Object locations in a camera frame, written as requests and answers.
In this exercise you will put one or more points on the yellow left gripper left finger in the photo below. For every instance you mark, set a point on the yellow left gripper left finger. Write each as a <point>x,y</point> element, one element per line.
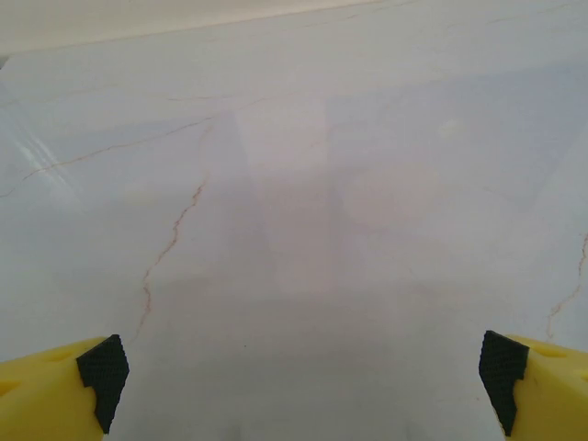
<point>41,395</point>

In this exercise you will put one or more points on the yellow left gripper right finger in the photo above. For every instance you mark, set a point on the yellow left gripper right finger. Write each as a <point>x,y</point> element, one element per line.
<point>551,395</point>

